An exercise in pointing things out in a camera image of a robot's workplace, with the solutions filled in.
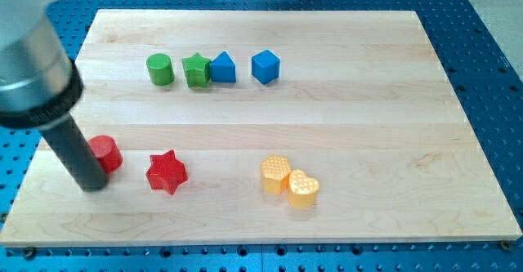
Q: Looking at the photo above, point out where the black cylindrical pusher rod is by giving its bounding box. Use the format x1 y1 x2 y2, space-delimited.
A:
39 114 108 192

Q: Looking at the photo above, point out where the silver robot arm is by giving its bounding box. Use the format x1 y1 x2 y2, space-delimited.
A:
1 0 108 192

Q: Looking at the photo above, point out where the red star block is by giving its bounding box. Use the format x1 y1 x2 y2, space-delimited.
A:
145 149 188 195

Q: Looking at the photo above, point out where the green star block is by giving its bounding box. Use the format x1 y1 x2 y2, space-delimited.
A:
181 53 211 87

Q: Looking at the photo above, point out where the blue cube block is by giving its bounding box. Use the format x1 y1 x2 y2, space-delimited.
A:
251 50 280 84

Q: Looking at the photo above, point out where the red cylinder block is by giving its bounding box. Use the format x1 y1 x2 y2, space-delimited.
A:
88 135 123 174

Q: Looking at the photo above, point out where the green cylinder block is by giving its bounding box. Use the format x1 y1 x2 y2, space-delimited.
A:
146 53 175 86

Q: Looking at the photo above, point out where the light wooden board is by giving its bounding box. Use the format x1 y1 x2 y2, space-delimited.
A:
1 10 521 247

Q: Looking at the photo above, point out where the blue triangular prism block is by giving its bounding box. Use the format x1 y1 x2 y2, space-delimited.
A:
210 51 236 83

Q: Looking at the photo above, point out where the yellow hexagon block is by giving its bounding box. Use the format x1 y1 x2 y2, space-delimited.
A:
261 155 292 194

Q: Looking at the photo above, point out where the yellow heart block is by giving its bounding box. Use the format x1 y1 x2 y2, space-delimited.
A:
288 169 320 208

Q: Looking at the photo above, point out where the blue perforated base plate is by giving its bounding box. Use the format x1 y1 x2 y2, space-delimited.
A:
1 0 522 271

